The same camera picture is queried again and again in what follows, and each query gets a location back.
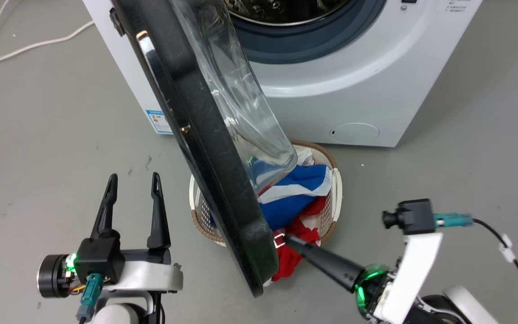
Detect white front-load washing machine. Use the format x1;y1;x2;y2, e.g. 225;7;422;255
82;0;484;148

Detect white camera bracket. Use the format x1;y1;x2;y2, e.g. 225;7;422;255
101;261;183;293
373;232;444;324

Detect grey rubber door gasket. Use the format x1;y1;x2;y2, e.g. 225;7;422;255
229;0;388;65

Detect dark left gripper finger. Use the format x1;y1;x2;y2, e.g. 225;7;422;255
90;174;121;240
147;173;171;250

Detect white woven laundry basket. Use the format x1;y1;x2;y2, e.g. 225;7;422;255
189;139;344;248

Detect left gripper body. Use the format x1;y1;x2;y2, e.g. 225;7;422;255
37;248;172;298

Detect black right camera cable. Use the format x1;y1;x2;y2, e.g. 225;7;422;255
433;213;518;312

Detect blue and white cloth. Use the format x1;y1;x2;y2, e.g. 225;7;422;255
209;151;334;231

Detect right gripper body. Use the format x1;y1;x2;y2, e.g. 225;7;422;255
354;265;397;321

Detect black washing machine door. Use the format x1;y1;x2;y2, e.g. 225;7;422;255
110;0;299;298

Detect red cloth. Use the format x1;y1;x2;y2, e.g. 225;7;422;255
263;196;328;287

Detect round filter cover flap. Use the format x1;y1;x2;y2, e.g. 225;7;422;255
330;122;380;145

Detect white left camera bracket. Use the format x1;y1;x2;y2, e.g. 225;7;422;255
101;261;183;293

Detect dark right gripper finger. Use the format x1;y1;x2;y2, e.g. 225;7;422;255
284;236;364;293

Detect blue energy label sticker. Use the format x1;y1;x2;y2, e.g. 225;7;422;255
146;109;174;135

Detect white right camera bracket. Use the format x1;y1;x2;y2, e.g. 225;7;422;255
373;232;444;324

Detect teal left camera cable plug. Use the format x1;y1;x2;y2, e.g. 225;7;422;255
76;273;105;324

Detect steel washing machine drum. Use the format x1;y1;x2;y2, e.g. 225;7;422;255
222;0;352;26

